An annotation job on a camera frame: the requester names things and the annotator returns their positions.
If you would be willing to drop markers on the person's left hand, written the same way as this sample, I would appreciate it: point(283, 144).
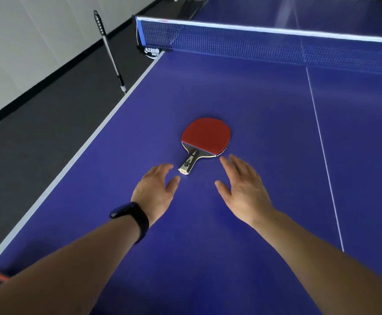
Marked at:
point(153, 193)

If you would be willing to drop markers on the person's right hand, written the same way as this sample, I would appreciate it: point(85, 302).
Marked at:
point(246, 196)

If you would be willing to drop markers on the person's left thumb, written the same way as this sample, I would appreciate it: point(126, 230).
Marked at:
point(173, 184)

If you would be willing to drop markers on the person's right middle finger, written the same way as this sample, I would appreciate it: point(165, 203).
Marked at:
point(241, 164)

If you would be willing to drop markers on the person's right thumb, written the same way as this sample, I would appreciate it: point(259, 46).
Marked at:
point(223, 190)

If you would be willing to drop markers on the person's left forearm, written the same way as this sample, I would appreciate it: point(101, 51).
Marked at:
point(62, 275)

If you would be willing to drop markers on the person's right forearm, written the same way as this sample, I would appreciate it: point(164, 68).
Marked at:
point(325, 272)

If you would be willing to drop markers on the red table tennis paddle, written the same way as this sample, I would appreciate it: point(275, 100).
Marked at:
point(207, 134)

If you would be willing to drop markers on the black wristband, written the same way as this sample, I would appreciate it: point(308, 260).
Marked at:
point(137, 215)

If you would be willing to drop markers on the blue table tennis net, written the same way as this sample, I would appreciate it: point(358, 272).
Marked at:
point(276, 45)

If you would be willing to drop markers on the black and silver ball picker tube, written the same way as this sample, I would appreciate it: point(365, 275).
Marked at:
point(108, 50)

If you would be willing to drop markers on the black net post clamp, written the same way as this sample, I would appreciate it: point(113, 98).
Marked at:
point(151, 51)

